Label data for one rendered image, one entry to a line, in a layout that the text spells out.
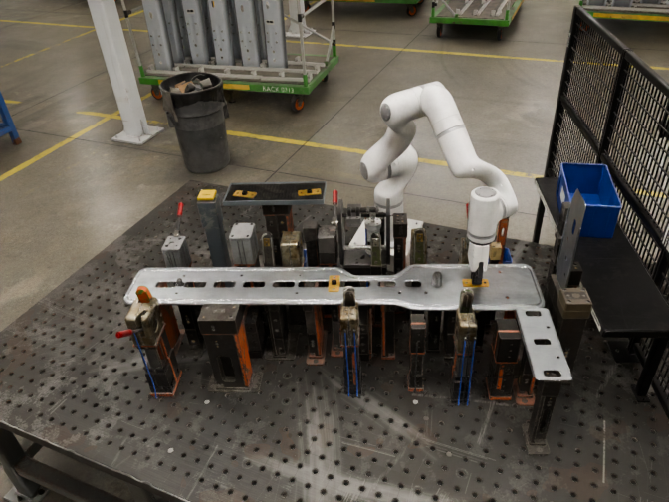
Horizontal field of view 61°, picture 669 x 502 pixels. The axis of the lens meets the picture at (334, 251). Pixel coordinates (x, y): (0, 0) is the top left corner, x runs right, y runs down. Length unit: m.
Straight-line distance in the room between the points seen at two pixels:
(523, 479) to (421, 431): 0.32
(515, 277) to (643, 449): 0.62
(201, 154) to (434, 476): 3.57
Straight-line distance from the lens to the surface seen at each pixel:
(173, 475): 1.89
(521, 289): 1.93
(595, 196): 2.42
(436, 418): 1.91
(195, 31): 6.53
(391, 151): 2.12
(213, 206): 2.17
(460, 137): 1.75
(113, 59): 5.56
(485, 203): 1.70
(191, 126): 4.71
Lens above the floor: 2.21
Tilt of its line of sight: 36 degrees down
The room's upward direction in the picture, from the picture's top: 4 degrees counter-clockwise
